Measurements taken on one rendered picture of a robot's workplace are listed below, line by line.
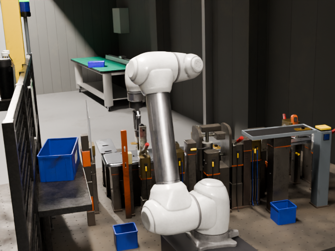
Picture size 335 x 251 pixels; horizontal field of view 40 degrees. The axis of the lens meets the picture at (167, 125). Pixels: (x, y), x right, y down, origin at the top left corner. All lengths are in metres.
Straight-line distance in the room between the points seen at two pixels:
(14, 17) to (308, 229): 2.01
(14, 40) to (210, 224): 1.62
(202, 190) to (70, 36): 8.77
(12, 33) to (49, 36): 7.54
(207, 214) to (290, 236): 0.60
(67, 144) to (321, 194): 1.42
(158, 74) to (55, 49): 8.64
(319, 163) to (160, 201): 1.09
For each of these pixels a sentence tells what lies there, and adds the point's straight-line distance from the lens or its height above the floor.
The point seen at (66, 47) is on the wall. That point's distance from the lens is 10.51.
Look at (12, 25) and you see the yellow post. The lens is 2.90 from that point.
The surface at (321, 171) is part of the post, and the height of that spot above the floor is 0.92.
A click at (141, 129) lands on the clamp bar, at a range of 2.42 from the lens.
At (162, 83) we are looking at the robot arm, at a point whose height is 1.52.
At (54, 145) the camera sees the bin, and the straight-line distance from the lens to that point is 2.53.
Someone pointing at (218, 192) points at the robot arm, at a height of 1.06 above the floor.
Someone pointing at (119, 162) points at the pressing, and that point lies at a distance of 2.55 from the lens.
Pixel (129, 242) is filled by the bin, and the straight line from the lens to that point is 2.28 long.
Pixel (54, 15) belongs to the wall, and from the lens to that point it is 10.44.
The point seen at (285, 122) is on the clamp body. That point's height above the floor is 1.05.
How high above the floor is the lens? 1.83
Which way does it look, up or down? 15 degrees down
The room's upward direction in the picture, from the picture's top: 2 degrees counter-clockwise
